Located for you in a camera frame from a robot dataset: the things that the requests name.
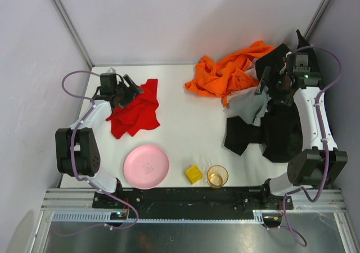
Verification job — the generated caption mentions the red cloth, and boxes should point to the red cloth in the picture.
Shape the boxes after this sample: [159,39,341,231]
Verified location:
[106,79,160,139]

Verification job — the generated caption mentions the grey light blue cloth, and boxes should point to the grey light blue cloth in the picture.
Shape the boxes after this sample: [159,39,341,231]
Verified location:
[229,90,271,127]

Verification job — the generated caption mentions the black cloth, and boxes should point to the black cloth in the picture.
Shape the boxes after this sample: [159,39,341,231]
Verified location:
[224,31,321,163]

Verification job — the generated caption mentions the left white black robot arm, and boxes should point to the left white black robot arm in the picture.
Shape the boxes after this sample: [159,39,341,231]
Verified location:
[55,68,143,193]

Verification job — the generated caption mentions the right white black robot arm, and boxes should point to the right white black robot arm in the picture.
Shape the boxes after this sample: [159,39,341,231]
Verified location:
[254,48,348,202]

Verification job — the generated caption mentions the orange cloth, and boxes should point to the orange cloth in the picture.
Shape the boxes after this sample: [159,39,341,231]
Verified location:
[184,40,275,98]

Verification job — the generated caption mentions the pink round plate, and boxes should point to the pink round plate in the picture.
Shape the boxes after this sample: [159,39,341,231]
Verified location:
[123,144,169,189]

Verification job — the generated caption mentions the yellow cube block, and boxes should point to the yellow cube block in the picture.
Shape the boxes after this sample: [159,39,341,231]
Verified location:
[185,165,203,184]

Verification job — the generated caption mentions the amber transparent plastic cup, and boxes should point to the amber transparent plastic cup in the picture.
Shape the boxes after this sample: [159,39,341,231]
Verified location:
[206,165,229,189]

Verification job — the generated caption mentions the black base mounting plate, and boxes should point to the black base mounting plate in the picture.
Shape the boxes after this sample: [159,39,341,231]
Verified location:
[92,184,295,228]

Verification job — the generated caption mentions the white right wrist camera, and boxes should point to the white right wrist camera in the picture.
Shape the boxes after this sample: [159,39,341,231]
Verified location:
[280,51,294,75]

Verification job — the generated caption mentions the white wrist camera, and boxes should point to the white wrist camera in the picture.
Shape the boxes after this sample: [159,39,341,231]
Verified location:
[280,51,294,75]
[106,67,117,75]

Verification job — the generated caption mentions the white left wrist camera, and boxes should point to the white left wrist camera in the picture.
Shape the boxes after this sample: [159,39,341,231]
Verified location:
[106,67,117,75]

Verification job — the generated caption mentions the aluminium front frame rail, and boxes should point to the aluminium front frame rail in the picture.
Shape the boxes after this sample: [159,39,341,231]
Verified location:
[42,187,347,211]

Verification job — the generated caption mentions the grey slotted cable duct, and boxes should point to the grey slotted cable duct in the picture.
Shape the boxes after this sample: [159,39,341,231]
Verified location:
[51,210,282,224]

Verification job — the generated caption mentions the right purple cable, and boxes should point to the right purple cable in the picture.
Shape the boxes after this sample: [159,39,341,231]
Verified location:
[282,45,343,247]

